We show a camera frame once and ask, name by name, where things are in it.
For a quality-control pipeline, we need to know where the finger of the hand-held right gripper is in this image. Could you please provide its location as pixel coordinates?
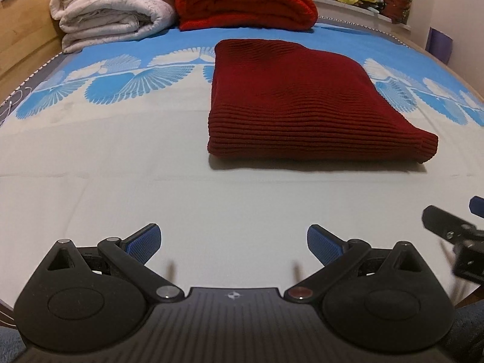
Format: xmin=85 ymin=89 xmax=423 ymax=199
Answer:
xmin=468 ymin=195 xmax=484 ymax=219
xmin=421 ymin=204 xmax=484 ymax=243

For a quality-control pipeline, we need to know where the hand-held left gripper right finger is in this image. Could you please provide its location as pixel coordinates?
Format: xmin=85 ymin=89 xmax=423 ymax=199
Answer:
xmin=283 ymin=224 xmax=427 ymax=304

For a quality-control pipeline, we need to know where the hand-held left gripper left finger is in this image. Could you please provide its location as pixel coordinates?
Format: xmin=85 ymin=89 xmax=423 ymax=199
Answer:
xmin=45 ymin=223 xmax=187 ymax=304

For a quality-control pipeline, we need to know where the dark red knit sweater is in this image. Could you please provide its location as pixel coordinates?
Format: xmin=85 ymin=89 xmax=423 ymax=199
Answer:
xmin=207 ymin=39 xmax=439 ymax=164

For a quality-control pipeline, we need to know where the person's jeans leg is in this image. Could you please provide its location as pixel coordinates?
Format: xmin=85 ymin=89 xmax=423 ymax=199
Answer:
xmin=440 ymin=302 xmax=484 ymax=363

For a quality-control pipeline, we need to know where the dark red cushion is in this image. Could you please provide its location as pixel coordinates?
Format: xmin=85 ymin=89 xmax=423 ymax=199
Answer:
xmin=381 ymin=0 xmax=414 ymax=24

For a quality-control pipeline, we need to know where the white window sill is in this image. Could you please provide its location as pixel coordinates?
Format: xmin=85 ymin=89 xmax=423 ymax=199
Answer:
xmin=313 ymin=0 xmax=413 ymax=31

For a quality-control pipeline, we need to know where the white folded quilt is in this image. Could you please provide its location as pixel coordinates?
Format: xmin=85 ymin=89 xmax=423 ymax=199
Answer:
xmin=50 ymin=0 xmax=181 ymax=54

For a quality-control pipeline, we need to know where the wooden headboard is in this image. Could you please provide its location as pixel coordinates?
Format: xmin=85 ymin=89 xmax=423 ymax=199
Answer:
xmin=0 ymin=0 xmax=66 ymax=103

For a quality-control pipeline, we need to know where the red knitted folded blanket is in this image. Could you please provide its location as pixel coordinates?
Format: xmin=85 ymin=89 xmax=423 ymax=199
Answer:
xmin=175 ymin=0 xmax=318 ymax=32

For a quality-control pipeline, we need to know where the white earphone cable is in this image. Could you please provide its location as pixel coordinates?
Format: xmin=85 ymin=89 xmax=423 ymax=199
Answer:
xmin=0 ymin=82 xmax=34 ymax=122

